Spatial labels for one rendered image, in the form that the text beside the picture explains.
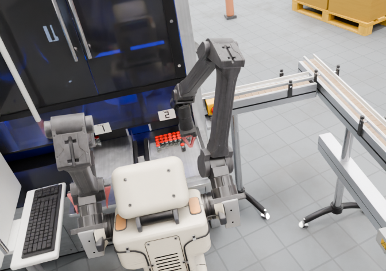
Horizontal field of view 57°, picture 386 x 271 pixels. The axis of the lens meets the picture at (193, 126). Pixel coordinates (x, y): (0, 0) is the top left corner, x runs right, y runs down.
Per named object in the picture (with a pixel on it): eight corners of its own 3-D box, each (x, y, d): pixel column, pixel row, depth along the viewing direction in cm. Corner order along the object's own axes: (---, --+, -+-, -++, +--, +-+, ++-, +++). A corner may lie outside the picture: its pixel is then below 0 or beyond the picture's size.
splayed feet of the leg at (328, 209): (296, 221, 240) (297, 208, 232) (366, 205, 244) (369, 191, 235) (301, 231, 234) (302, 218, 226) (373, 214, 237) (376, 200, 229)
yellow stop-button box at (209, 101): (205, 108, 193) (204, 97, 189) (218, 105, 194) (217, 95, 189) (208, 116, 187) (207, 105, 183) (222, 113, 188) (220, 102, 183)
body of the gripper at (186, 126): (193, 124, 153) (190, 108, 150) (197, 135, 144) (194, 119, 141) (178, 127, 153) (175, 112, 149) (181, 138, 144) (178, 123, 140)
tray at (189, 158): (149, 144, 188) (147, 139, 186) (196, 134, 190) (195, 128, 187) (154, 190, 161) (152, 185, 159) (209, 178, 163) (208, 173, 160)
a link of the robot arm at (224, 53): (219, 49, 94) (252, 48, 97) (200, 35, 105) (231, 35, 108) (204, 183, 115) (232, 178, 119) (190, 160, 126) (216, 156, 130)
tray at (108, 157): (86, 144, 195) (84, 140, 193) (132, 135, 197) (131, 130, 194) (81, 189, 168) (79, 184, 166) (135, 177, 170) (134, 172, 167)
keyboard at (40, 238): (35, 192, 182) (33, 188, 180) (62, 185, 183) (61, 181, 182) (21, 259, 150) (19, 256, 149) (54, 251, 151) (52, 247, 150)
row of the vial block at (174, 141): (157, 148, 184) (155, 141, 182) (190, 140, 185) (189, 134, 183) (157, 150, 183) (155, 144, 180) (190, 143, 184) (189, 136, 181)
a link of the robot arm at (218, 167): (215, 182, 111) (230, 179, 113) (208, 151, 114) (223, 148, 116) (205, 186, 120) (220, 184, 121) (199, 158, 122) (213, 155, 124)
